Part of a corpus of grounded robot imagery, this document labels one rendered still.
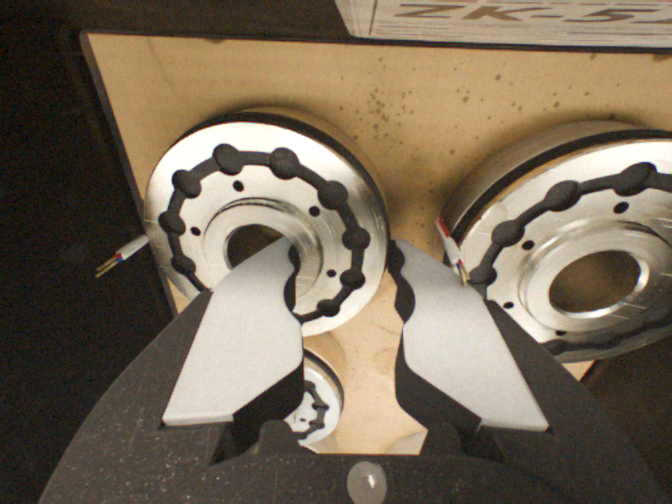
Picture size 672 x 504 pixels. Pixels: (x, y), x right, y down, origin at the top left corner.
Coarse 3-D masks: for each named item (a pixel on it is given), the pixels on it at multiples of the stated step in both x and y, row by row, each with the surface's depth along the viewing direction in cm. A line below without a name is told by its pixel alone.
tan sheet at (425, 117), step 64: (128, 64) 12; (192, 64) 12; (256, 64) 11; (320, 64) 11; (384, 64) 11; (448, 64) 11; (512, 64) 11; (576, 64) 10; (640, 64) 10; (128, 128) 13; (384, 128) 12; (448, 128) 12; (512, 128) 12; (384, 192) 14; (448, 192) 13; (384, 320) 18; (384, 384) 21; (384, 448) 25
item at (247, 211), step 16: (224, 208) 11; (240, 208) 11; (256, 208) 11; (272, 208) 10; (288, 208) 11; (208, 224) 11; (224, 224) 11; (240, 224) 11; (256, 224) 11; (272, 224) 11; (288, 224) 11; (304, 224) 11; (208, 240) 11; (224, 240) 11; (304, 240) 11; (320, 240) 12; (208, 256) 12; (224, 256) 12; (304, 256) 11; (320, 256) 11; (224, 272) 12; (304, 272) 12; (320, 272) 12; (304, 288) 12
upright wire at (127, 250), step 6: (132, 240) 12; (138, 240) 12; (144, 240) 12; (126, 246) 12; (132, 246) 12; (138, 246) 12; (120, 252) 11; (126, 252) 12; (132, 252) 12; (114, 258) 11; (120, 258) 11; (114, 264) 11; (102, 270) 11; (96, 276) 11
